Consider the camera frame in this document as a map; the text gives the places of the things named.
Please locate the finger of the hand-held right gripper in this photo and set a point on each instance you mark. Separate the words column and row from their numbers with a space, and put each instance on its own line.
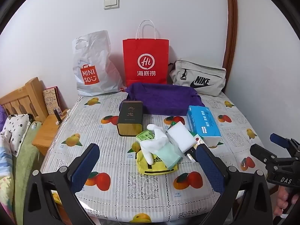
column 280, row 140
column 262, row 154

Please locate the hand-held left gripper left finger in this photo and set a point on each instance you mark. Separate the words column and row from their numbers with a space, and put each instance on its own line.
column 84, row 166

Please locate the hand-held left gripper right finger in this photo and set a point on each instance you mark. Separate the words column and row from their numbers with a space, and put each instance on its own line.
column 208, row 166

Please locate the small red white packet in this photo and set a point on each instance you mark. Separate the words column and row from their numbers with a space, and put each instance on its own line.
column 199, row 140

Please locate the mint green cloth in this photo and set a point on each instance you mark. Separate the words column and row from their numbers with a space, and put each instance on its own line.
column 172, row 155

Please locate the white sponge block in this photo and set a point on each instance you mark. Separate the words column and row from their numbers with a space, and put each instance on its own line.
column 181, row 137

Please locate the blue tissue pack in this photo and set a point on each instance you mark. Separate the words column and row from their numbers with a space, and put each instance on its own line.
column 204, row 124

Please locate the yellow pouch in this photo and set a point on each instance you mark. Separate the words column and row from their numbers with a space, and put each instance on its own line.
column 152, row 167

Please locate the green pocket tissue packet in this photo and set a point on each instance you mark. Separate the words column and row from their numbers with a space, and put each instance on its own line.
column 144, row 136

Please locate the purple fabric storage bin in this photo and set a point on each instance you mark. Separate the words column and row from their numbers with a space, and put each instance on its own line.
column 164, row 98

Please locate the person's right hand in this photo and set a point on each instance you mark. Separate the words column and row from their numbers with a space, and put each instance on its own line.
column 282, row 199

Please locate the fruit print tablecloth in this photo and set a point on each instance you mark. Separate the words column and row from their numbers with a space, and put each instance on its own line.
column 117, row 192

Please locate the wooden nightstand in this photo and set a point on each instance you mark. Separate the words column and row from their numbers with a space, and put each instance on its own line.
column 46, row 131

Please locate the small black device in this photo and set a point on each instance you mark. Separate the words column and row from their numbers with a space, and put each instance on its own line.
column 58, row 116

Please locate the green blanket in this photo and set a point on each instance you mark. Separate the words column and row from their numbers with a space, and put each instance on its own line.
column 25, row 161

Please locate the dark tea tin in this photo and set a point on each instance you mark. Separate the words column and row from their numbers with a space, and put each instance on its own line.
column 130, row 117

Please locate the patterned notebook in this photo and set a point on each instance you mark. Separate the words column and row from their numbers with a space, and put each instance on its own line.
column 51, row 100

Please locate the white dotted pillow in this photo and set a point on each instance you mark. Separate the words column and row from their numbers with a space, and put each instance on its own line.
column 17, row 129

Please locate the colourful printed blanket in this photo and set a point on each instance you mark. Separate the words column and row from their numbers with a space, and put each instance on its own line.
column 4, row 168

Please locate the grey waist bag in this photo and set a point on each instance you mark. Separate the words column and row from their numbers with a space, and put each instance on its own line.
column 199, row 75

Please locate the wooden bed headboard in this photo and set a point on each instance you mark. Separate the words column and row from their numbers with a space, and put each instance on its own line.
column 30, row 91

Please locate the white plastic shopping bag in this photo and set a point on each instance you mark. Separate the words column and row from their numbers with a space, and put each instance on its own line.
column 93, row 58

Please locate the red paper bag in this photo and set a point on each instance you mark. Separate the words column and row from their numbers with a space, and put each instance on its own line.
column 146, row 51

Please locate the brown wooden door frame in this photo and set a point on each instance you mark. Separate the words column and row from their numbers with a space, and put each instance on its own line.
column 232, row 16

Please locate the white light switch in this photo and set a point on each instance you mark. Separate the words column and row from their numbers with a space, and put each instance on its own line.
column 111, row 2

